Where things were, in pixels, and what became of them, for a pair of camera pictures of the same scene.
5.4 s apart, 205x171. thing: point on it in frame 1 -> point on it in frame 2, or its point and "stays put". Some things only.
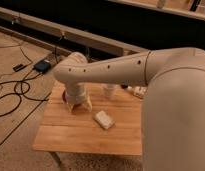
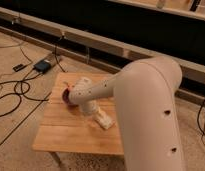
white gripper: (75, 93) -> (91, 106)
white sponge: (102, 118) stays put
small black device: (19, 67) stays put
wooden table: (60, 129) stays put
